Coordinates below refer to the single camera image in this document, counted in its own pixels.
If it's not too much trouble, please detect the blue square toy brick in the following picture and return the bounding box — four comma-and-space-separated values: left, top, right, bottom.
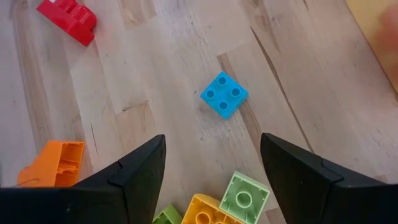
200, 71, 249, 121

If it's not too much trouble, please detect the orange brick with round disc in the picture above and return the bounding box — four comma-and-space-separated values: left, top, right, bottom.
17, 139, 85, 189

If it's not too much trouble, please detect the small green toy brick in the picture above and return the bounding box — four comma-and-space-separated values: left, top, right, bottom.
152, 203, 183, 224

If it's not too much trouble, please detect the red stepped toy brick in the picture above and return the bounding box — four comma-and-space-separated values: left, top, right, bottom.
36, 0, 98, 47

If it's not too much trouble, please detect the yellow translucent plastic bin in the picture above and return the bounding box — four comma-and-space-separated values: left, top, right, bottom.
344, 0, 398, 94

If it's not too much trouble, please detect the light green square brick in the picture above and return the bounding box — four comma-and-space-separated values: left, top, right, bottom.
219, 170, 271, 224

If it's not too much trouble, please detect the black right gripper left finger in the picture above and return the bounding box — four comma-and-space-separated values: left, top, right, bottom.
0, 134, 167, 224

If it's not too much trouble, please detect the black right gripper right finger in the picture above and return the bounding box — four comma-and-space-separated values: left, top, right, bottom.
260, 133, 398, 224

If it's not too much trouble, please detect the yellow orange long brick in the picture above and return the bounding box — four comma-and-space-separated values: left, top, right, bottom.
181, 193, 246, 224

